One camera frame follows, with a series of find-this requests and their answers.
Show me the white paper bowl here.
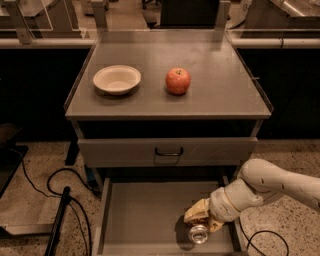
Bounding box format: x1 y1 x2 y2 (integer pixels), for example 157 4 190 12
93 65 141 95

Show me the red apple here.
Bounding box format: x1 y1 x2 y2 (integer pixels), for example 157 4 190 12
165 68 191 95

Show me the black floor cable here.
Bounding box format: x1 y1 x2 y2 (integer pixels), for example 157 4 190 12
237 216 290 256
9 148 102 256

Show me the open grey middle drawer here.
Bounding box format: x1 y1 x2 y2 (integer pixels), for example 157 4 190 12
92 179 248 256

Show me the white horizontal rail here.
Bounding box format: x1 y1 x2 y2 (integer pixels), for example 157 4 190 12
0 38 320 49

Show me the closed grey top drawer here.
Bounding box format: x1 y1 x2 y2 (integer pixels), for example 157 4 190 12
78 137 258 168

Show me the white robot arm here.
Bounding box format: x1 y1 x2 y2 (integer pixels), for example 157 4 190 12
184 159 320 232

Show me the black bar on floor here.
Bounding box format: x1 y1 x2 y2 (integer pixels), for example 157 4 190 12
45 186 70 256

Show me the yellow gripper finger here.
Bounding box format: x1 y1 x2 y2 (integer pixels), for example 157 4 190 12
208 219 224 233
184 199 209 223

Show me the black floor cable left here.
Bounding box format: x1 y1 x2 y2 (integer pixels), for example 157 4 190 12
9 148 102 256

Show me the black floor cable right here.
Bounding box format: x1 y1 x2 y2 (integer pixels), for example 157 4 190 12
237 216 290 256

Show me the grey metal drawer cabinet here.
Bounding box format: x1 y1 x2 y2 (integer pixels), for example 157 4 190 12
63 29 274 256

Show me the dark equipment at left edge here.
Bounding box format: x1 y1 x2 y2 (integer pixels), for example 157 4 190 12
0 123 28 198

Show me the orange soda can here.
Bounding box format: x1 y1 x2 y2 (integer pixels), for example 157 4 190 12
189 219 209 245

